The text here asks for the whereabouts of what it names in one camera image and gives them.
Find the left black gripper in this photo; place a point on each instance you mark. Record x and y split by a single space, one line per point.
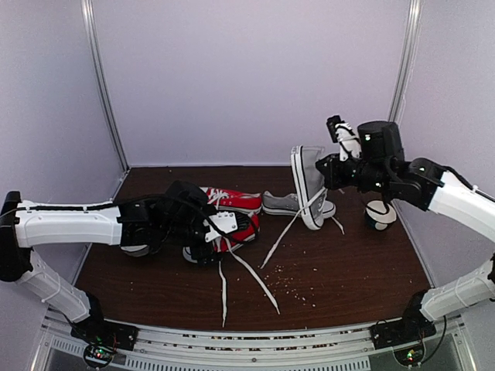
205 256

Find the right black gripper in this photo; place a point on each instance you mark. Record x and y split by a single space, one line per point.
332 177

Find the grey sneaker with laces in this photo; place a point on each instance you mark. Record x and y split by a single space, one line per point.
314 207

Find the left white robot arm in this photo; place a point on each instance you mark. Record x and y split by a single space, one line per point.
26 224

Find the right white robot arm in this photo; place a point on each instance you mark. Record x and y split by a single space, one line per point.
372 159

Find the back red sneaker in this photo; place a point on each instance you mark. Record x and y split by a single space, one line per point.
231 200

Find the red sneaker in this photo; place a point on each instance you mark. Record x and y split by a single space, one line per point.
231 200
247 231

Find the white fluted bowl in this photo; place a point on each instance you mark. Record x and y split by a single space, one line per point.
135 251

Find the grey sneaker at back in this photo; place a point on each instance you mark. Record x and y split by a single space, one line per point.
280 205

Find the front red sneaker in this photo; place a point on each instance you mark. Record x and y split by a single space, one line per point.
247 231

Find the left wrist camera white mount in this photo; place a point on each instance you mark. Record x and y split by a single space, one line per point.
219 224

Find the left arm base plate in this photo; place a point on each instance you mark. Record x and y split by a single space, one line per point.
113 336

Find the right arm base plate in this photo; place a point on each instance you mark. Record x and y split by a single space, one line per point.
399 332

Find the front aluminium rail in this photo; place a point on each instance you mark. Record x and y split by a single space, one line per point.
339 348

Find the right aluminium frame post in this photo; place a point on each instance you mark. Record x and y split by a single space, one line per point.
408 52

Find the aluminium frame post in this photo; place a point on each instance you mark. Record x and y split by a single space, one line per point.
90 26
408 52

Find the left aluminium frame post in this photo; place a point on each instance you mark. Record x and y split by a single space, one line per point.
90 26

